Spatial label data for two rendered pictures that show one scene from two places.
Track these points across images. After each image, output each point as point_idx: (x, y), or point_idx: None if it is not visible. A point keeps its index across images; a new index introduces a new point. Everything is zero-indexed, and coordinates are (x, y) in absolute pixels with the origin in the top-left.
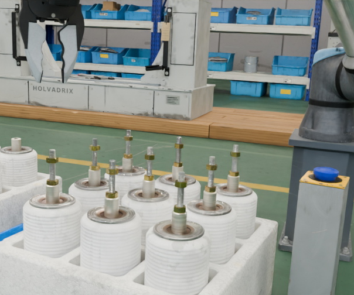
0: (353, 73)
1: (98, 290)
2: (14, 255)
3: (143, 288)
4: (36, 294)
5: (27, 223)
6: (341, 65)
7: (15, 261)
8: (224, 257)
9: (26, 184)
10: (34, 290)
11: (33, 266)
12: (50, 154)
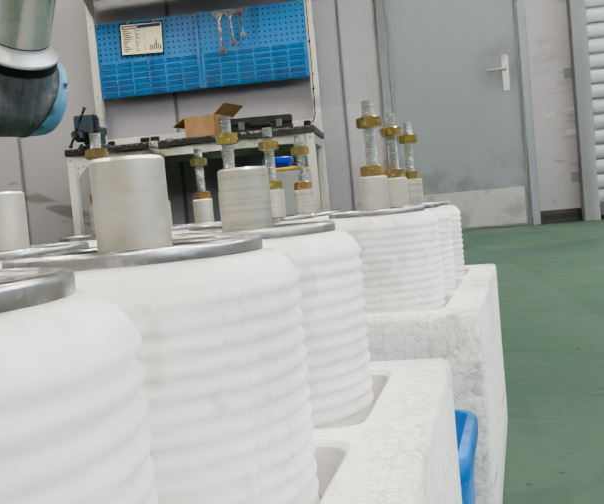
0: (29, 78)
1: (491, 291)
2: (479, 301)
3: (476, 272)
4: (490, 359)
5: (436, 244)
6: None
7: (483, 310)
8: None
9: None
10: (489, 352)
11: (485, 304)
12: (372, 109)
